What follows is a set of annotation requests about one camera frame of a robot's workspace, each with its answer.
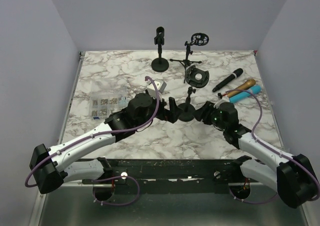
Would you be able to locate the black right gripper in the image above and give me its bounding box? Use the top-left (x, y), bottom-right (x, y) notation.
top-left (191, 100), bottom-right (228, 131)

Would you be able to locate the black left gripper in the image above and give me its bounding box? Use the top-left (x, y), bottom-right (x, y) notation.
top-left (135, 92), bottom-right (183, 129)

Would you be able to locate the black round-base microphone stand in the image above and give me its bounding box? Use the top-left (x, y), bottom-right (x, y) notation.
top-left (151, 27), bottom-right (169, 73)

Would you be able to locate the black handheld microphone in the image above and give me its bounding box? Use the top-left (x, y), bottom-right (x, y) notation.
top-left (212, 68), bottom-right (244, 92)

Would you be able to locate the gold microphone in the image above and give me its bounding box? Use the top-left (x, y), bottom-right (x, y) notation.
top-left (226, 79), bottom-right (256, 98)

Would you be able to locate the teal microphone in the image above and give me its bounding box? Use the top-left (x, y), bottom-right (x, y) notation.
top-left (229, 85), bottom-right (261, 103)

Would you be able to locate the black shock mount tripod stand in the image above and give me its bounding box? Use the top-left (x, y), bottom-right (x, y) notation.
top-left (169, 33), bottom-right (209, 70)

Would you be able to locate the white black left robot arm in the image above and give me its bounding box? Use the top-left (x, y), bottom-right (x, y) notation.
top-left (27, 93), bottom-right (182, 194)

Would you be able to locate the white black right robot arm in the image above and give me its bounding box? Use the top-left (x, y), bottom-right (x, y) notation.
top-left (193, 102), bottom-right (320, 208)

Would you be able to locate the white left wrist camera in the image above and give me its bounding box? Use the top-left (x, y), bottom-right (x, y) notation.
top-left (146, 79), bottom-right (167, 97)

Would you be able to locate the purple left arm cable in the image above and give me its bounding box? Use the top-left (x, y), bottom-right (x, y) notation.
top-left (24, 75), bottom-right (161, 206)

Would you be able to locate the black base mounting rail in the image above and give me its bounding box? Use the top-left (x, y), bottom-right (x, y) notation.
top-left (82, 156), bottom-right (249, 198)

